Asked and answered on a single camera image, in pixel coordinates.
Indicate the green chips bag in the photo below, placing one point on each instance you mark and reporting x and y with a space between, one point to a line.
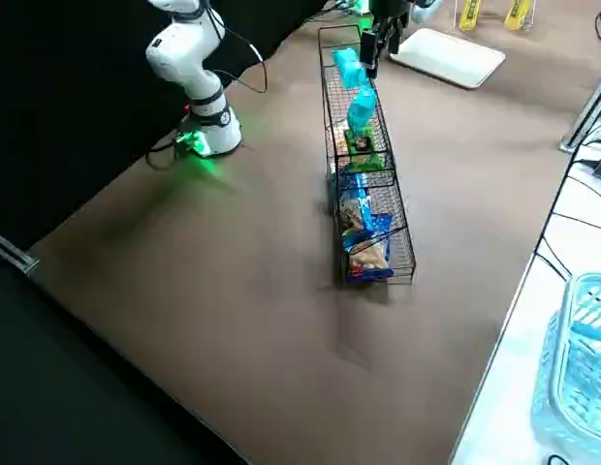
363 157

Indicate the yellow drink bottle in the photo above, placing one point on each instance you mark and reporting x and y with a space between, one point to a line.
518 14
467 14

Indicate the white rectangular tray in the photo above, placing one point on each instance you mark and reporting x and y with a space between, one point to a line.
446 58

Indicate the long blue cookie packet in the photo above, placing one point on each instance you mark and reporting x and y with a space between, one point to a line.
354 198

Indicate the light blue plastic basket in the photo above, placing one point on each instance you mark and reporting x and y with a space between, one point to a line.
577 349

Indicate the clear acrylic shelf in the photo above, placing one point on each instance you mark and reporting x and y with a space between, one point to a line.
492 19

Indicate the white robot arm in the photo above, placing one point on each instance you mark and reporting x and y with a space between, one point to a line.
184 58

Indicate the blue cracker bag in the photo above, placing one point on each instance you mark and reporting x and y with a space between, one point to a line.
368 257

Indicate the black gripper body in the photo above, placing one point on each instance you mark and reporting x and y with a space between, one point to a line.
390 7

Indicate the silver metal stand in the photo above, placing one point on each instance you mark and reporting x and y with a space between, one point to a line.
589 106

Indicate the aluminium frame profile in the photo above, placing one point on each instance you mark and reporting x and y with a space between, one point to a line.
14 252

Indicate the teal chips bag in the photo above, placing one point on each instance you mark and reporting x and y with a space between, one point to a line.
350 68
362 109

